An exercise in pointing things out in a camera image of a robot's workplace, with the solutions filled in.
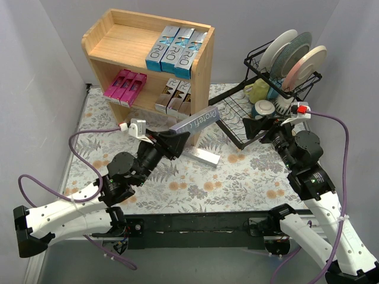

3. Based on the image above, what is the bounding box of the floral table mat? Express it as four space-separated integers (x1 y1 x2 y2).
63 87 305 214

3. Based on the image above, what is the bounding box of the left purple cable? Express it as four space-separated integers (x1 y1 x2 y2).
18 125 139 271

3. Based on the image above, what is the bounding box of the wooden two-tier shelf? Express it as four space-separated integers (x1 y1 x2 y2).
81 9 214 113

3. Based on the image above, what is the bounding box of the green mug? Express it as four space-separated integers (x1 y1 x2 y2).
243 79 270 104

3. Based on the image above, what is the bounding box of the black striped white bowl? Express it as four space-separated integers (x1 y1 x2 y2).
273 95 297 116

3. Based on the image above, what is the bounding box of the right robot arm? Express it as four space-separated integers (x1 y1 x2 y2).
243 118 378 283

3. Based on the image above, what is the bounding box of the grey speckled plate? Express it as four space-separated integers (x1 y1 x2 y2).
269 32 313 79

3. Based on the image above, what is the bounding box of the purple cable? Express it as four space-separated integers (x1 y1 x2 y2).
18 125 139 271
269 109 350 284

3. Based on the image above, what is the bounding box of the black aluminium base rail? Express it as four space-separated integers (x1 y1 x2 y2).
32 211 356 258

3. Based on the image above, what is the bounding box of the black wire dish rack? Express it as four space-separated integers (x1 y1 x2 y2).
208 41 322 150

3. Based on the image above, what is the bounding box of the pink toothpaste box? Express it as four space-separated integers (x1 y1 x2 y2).
103 69 130 101
120 73 147 107
112 71 138 104

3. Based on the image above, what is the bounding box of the blue mug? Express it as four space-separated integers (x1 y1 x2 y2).
266 79 283 101

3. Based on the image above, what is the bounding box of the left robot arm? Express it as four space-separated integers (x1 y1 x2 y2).
13 130 190 258

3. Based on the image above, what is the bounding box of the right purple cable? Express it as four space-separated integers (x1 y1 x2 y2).
269 109 350 284

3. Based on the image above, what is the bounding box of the silver toothpaste box slanted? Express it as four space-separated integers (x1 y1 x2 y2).
169 105 220 136

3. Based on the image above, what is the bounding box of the pink and cream plate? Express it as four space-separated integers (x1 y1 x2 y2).
281 46 327 92

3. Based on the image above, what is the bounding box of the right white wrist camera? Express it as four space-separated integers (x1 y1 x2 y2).
281 102 311 126

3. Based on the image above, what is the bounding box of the white plate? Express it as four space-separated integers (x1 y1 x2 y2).
258 30 298 72

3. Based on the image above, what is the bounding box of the silver Protect toothpaste box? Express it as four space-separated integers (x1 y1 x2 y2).
182 146 220 168

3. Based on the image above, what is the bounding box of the teal spotted bowl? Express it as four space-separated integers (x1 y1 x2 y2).
251 100 275 120

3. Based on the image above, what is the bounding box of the silver black gold toothpaste box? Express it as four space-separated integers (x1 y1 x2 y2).
166 81 191 117

